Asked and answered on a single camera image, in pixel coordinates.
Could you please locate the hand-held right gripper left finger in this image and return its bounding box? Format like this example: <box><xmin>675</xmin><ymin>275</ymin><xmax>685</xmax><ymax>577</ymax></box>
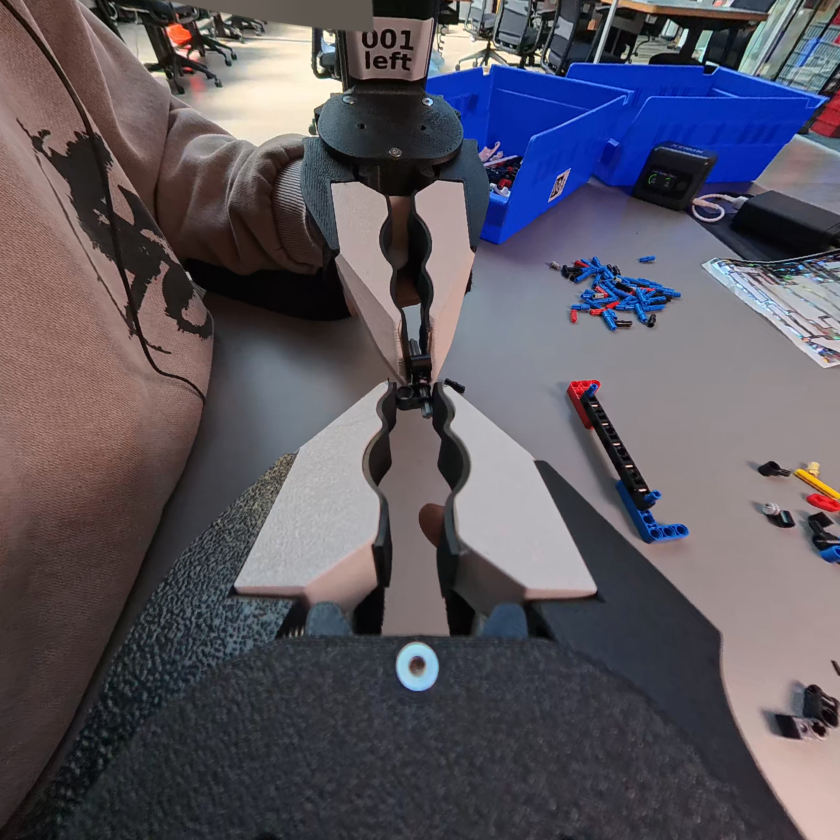
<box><xmin>233</xmin><ymin>382</ymin><xmax>399</xmax><ymax>624</ymax></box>

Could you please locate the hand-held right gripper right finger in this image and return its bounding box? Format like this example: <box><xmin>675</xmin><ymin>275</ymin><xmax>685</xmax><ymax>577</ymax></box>
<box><xmin>430</xmin><ymin>384</ymin><xmax>599</xmax><ymax>621</ymax></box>

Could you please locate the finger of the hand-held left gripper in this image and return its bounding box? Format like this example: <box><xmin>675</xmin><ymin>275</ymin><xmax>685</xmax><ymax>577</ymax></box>
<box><xmin>330</xmin><ymin>180</ymin><xmax>409</xmax><ymax>388</ymax></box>
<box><xmin>408</xmin><ymin>180</ymin><xmax>476</xmax><ymax>382</ymax></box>

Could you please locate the person's left forearm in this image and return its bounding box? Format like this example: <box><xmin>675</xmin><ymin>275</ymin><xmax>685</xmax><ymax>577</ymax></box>
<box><xmin>154</xmin><ymin>98</ymin><xmax>329</xmax><ymax>277</ymax></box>

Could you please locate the heap of assorted lego parts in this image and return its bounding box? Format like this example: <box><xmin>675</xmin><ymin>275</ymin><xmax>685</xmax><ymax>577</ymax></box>
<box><xmin>478</xmin><ymin>141</ymin><xmax>526</xmax><ymax>198</ymax></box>

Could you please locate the black blue red lego beam assembly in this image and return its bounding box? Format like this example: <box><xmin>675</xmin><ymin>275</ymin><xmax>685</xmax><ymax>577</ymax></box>
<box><xmin>566</xmin><ymin>379</ymin><xmax>690</xmax><ymax>544</ymax></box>

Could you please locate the pile of mixed lego pieces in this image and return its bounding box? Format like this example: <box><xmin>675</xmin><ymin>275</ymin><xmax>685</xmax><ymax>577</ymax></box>
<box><xmin>758</xmin><ymin>459</ymin><xmax>840</xmax><ymax>564</ymax></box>

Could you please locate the person's left hand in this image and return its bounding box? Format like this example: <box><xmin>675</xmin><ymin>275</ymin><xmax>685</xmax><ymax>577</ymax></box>
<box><xmin>382</xmin><ymin>196</ymin><xmax>424</xmax><ymax>309</ymax></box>

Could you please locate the blue plastic bin white tag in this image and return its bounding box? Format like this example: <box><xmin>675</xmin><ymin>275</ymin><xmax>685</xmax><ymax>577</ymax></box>
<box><xmin>425</xmin><ymin>64</ymin><xmax>634</xmax><ymax>245</ymax></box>

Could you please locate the group of black office chairs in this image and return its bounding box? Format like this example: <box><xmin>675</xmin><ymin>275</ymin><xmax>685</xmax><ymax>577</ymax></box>
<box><xmin>98</xmin><ymin>0</ymin><xmax>657</xmax><ymax>96</ymax></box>

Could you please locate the pile of blue red pins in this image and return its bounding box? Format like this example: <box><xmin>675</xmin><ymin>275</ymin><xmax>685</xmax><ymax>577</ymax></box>
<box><xmin>550</xmin><ymin>255</ymin><xmax>683</xmax><ymax>331</ymax></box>

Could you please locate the black power bank with display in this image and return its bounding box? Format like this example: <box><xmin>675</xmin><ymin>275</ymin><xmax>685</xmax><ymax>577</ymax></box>
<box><xmin>633</xmin><ymin>141</ymin><xmax>719</xmax><ymax>211</ymax></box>

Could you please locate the person's beige sweatshirt torso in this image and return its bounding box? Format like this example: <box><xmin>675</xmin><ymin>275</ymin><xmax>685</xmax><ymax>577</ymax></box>
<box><xmin>0</xmin><ymin>0</ymin><xmax>217</xmax><ymax>815</ymax></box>

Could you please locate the printed instruction booklet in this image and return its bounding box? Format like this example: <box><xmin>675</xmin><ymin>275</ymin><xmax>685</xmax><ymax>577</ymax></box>
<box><xmin>702</xmin><ymin>249</ymin><xmax>840</xmax><ymax>368</ymax></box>

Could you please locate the black flat case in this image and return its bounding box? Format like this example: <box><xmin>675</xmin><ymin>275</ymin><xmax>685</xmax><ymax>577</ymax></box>
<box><xmin>730</xmin><ymin>190</ymin><xmax>840</xmax><ymax>257</ymax></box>

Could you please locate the white cable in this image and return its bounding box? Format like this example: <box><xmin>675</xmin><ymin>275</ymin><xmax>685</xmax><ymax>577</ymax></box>
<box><xmin>689</xmin><ymin>192</ymin><xmax>752</xmax><ymax>223</ymax></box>

